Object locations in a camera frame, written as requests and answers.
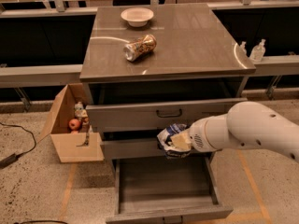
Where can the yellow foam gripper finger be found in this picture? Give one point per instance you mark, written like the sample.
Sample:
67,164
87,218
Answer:
182,141

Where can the blue chip bag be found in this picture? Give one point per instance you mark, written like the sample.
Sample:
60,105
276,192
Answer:
166,145

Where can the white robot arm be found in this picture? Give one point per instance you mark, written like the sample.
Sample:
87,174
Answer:
247,125

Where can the top grey drawer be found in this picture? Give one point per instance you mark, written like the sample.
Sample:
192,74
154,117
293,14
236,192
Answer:
152,116

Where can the grey drawer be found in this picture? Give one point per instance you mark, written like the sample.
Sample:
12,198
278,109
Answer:
152,116
134,144
158,190

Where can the bottom grey drawer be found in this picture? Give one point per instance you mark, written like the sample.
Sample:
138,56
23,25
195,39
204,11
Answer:
158,190

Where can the middle grey drawer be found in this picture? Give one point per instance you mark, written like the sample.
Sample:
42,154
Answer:
134,144

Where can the grey drawer cabinet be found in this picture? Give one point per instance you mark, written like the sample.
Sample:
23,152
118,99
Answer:
195,58

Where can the crushed gold can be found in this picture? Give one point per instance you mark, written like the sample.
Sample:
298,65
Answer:
140,47

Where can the cardboard box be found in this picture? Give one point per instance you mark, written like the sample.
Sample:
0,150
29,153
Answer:
71,146

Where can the red apple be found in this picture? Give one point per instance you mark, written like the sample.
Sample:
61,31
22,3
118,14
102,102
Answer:
74,124

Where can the clear sanitizer bottle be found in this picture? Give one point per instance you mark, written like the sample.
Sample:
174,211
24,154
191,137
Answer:
258,52

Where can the white bowl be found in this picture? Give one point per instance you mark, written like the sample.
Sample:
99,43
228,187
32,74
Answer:
137,16

